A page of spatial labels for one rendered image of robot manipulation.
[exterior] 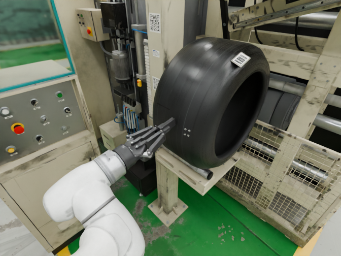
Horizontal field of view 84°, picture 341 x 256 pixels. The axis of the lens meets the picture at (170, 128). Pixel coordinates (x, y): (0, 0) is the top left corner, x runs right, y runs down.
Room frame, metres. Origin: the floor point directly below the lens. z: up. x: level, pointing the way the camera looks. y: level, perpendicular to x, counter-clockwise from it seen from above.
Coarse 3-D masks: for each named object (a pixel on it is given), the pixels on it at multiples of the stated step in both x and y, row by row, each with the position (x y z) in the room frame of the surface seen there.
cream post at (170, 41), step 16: (160, 0) 0.93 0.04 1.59; (176, 0) 0.96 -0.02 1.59; (160, 16) 0.93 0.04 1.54; (176, 16) 0.96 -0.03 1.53; (160, 32) 0.93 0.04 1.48; (176, 32) 0.96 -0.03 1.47; (160, 48) 0.93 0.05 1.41; (176, 48) 0.96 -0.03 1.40; (160, 64) 0.94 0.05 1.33; (160, 176) 0.96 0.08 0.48; (176, 176) 0.98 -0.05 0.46; (160, 192) 0.97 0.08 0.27; (176, 192) 0.98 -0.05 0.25
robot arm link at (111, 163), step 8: (104, 152) 0.41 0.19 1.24; (112, 152) 0.40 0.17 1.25; (96, 160) 0.38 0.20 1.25; (104, 160) 0.37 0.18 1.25; (112, 160) 0.38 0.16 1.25; (120, 160) 0.39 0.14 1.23; (104, 168) 0.35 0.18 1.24; (112, 168) 0.36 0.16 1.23; (120, 168) 0.37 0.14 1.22; (112, 176) 0.35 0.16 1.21; (120, 176) 0.36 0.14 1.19
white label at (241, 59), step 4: (240, 52) 0.68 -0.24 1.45; (236, 56) 0.66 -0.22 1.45; (240, 56) 0.66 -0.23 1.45; (244, 56) 0.66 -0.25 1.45; (248, 56) 0.66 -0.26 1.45; (232, 60) 0.64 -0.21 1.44; (236, 60) 0.64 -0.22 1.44; (240, 60) 0.64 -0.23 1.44; (244, 60) 0.64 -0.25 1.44; (236, 64) 0.63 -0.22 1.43; (240, 64) 0.63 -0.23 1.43; (244, 64) 0.63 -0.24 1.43
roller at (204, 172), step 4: (164, 148) 0.81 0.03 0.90; (172, 152) 0.77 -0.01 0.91; (176, 156) 0.74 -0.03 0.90; (180, 160) 0.72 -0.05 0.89; (188, 164) 0.68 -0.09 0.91; (192, 168) 0.66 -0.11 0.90; (196, 168) 0.65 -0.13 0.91; (200, 172) 0.63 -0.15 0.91; (204, 172) 0.62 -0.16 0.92; (208, 172) 0.62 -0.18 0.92; (212, 172) 0.62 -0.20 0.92; (204, 176) 0.61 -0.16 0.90; (208, 176) 0.60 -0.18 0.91; (212, 176) 0.62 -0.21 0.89
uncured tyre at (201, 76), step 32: (192, 64) 0.68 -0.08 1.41; (224, 64) 0.63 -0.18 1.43; (256, 64) 0.71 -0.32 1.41; (160, 96) 0.67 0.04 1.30; (192, 96) 0.58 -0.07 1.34; (224, 96) 0.57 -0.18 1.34; (256, 96) 0.92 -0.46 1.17; (192, 128) 0.53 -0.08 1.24; (224, 128) 0.92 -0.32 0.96; (192, 160) 0.54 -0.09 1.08; (224, 160) 0.64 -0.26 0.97
